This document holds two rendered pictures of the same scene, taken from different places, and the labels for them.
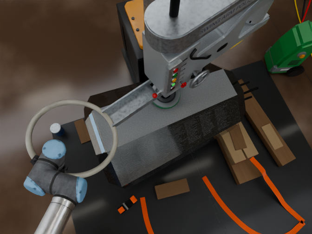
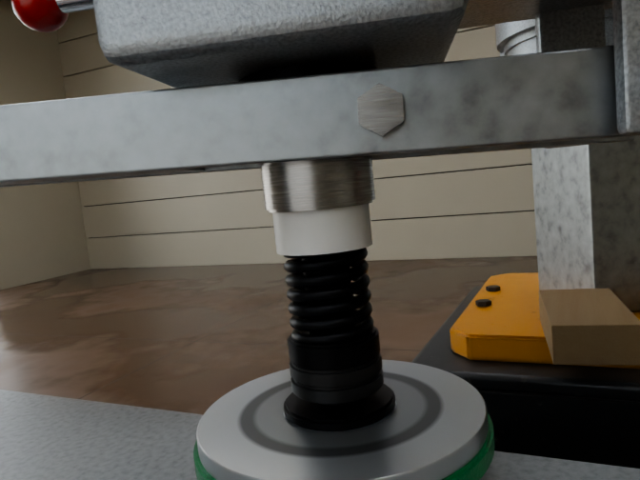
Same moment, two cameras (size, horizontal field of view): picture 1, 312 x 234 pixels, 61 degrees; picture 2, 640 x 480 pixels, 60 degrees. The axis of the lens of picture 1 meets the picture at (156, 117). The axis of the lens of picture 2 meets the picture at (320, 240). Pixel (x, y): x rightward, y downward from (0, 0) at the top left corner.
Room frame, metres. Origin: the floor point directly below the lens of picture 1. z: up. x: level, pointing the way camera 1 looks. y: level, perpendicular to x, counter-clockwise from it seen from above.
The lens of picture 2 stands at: (0.51, -0.35, 1.03)
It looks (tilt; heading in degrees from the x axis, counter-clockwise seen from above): 6 degrees down; 47
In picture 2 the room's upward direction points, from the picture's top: 6 degrees counter-clockwise
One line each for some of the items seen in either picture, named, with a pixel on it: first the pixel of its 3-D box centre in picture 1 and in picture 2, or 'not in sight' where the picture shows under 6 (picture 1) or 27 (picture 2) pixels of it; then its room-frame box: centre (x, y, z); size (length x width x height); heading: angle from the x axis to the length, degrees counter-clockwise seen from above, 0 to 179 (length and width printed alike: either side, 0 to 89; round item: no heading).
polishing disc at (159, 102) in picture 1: (165, 93); (340, 413); (0.78, -0.06, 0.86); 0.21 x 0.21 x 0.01
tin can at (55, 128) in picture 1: (57, 129); not in sight; (0.70, 0.97, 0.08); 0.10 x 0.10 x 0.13
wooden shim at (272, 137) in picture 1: (271, 136); not in sight; (0.69, -1.14, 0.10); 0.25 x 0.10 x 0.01; 25
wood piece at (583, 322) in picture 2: not in sight; (584, 322); (1.25, -0.05, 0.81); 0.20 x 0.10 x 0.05; 29
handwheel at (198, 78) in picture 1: (195, 74); not in sight; (0.76, -0.23, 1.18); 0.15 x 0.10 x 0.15; 129
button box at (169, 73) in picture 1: (172, 77); not in sight; (0.64, -0.08, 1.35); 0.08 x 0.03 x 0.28; 129
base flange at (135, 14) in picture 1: (159, 18); (616, 307); (1.51, -0.01, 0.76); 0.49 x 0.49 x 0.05; 21
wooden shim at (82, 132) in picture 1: (82, 131); not in sight; (0.71, 0.74, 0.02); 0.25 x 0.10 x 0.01; 25
